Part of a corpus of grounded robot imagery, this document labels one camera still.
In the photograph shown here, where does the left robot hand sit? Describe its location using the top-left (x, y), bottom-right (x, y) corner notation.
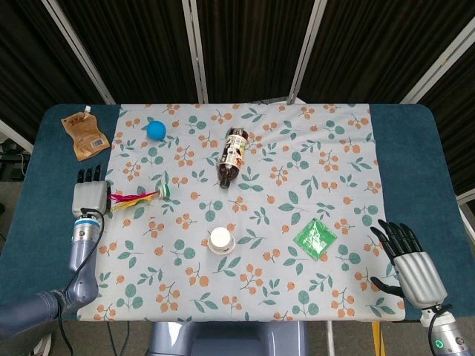
top-left (71, 164), bottom-right (113, 218)

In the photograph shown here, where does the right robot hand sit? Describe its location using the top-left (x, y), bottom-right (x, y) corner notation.
top-left (370, 218), bottom-right (449, 309)

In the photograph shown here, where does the feather shuttlecock with green base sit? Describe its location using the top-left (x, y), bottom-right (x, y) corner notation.
top-left (110, 184), bottom-right (171, 212)

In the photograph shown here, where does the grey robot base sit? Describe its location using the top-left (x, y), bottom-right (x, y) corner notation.
top-left (145, 320), bottom-right (311, 356)

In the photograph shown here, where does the blue table cover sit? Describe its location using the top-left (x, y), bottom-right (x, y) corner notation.
top-left (0, 102), bottom-right (472, 323)

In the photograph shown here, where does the brown spout pouch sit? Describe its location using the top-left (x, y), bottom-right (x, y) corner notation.
top-left (60, 106), bottom-right (111, 162)

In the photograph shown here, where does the blue ball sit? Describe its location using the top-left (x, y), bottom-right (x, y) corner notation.
top-left (145, 120), bottom-right (167, 142)

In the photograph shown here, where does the green sachet packet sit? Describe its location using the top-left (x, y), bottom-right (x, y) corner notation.
top-left (292, 218), bottom-right (337, 262)

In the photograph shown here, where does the white cup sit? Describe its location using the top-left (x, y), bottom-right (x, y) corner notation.
top-left (207, 226), bottom-right (237, 255)

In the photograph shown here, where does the dark drink bottle with label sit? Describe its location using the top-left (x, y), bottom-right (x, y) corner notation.
top-left (215, 127), bottom-right (249, 190)

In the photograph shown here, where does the floral patterned tablecloth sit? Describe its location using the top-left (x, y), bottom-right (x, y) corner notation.
top-left (76, 102), bottom-right (406, 323)

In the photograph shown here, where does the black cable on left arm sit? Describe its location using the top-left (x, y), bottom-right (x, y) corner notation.
top-left (55, 207), bottom-right (105, 356)

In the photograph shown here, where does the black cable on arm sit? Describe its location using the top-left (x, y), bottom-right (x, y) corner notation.
top-left (427, 304), bottom-right (454, 356)
top-left (55, 207), bottom-right (105, 356)

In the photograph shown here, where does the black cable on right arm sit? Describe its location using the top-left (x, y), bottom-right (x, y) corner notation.
top-left (427, 304), bottom-right (454, 356)

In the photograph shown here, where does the black folding screen with frame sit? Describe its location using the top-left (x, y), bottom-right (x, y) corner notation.
top-left (0, 0), bottom-right (475, 201)

